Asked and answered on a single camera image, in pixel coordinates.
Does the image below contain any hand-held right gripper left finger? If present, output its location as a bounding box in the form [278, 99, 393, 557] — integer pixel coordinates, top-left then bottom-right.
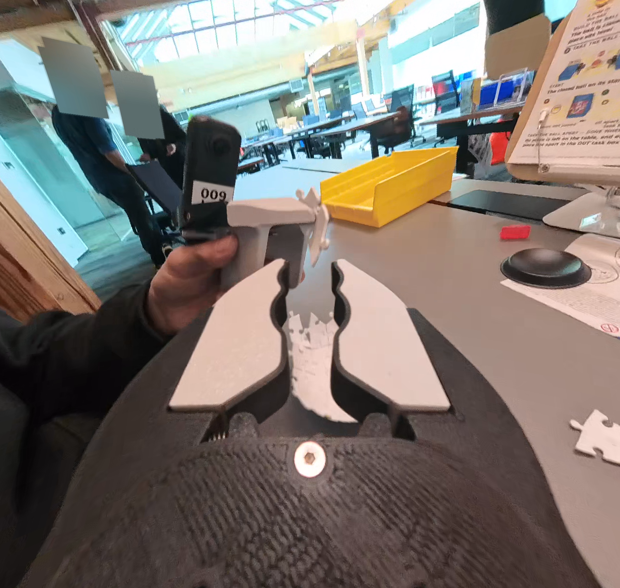
[168, 258, 289, 424]

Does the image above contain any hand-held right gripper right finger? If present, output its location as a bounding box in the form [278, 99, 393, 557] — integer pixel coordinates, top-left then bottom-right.
[330, 258, 452, 425]

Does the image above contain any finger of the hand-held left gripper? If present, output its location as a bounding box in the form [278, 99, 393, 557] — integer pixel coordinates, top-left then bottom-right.
[226, 199, 320, 226]

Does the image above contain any single white puzzle piece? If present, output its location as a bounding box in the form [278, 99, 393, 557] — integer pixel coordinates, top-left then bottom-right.
[294, 187, 331, 267]

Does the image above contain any assembled white puzzle ball shell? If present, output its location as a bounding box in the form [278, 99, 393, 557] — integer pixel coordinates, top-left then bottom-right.
[285, 310, 360, 425]

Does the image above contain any pile of white puzzle pieces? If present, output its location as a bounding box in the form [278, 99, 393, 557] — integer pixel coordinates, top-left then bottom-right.
[569, 409, 620, 466]

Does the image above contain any person's left forearm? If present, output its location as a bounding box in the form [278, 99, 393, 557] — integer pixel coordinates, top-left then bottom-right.
[0, 280, 168, 426]

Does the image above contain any black round ball stand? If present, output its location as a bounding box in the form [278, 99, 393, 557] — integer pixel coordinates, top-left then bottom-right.
[500, 247, 592, 289]

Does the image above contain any person's left hand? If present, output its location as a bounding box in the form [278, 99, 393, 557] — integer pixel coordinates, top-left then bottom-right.
[147, 233, 239, 336]

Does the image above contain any dark office chair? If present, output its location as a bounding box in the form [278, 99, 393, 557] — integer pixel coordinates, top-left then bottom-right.
[126, 159, 187, 259]

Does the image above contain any long office desk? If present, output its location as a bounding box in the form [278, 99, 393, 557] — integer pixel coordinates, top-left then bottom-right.
[242, 111, 403, 162]

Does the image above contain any yellow plastic bin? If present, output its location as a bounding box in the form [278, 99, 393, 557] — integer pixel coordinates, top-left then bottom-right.
[320, 146, 460, 229]

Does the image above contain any black office chair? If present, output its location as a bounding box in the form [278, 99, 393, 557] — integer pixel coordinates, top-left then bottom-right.
[387, 84, 418, 150]
[431, 70, 461, 114]

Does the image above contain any white paper instruction leaflet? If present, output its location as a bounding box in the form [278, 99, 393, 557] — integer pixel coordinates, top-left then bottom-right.
[500, 233, 620, 338]

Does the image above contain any black flat tablet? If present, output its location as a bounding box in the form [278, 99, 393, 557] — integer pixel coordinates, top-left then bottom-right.
[447, 189, 585, 222]

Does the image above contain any wooden panel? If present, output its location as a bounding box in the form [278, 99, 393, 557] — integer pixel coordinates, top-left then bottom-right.
[0, 181, 101, 322]

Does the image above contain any white plastic device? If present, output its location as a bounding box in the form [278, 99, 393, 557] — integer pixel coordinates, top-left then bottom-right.
[542, 183, 620, 240]

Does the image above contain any blue storage bin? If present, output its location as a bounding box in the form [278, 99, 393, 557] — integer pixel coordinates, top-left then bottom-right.
[479, 78, 529, 107]

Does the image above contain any black and tan sign board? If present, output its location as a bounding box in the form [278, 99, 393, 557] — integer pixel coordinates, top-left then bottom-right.
[481, 0, 553, 81]

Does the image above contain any white instruction board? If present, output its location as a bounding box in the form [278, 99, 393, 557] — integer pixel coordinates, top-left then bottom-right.
[504, 0, 620, 183]

